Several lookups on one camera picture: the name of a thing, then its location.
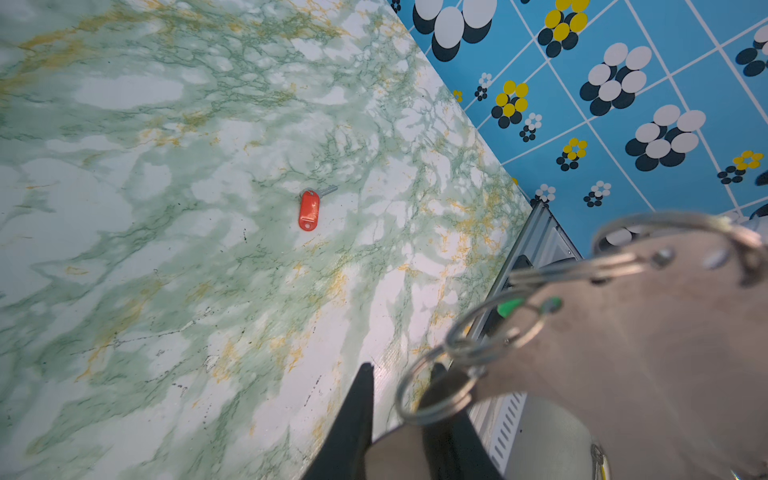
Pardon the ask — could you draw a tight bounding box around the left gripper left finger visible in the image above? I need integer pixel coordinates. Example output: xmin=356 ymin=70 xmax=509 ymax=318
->
xmin=303 ymin=363 xmax=374 ymax=479

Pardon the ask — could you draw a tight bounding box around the green key tag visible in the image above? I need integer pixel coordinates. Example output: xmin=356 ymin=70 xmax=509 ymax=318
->
xmin=496 ymin=298 xmax=526 ymax=319

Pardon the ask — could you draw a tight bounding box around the red key tag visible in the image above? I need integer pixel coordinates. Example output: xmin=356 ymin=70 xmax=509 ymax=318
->
xmin=298 ymin=186 xmax=338 ymax=232

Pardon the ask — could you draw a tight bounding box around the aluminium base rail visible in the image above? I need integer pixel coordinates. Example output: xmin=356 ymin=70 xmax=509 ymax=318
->
xmin=461 ymin=200 xmax=586 ymax=475

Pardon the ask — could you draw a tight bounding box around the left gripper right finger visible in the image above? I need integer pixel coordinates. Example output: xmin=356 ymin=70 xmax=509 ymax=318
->
xmin=419 ymin=363 xmax=502 ymax=479

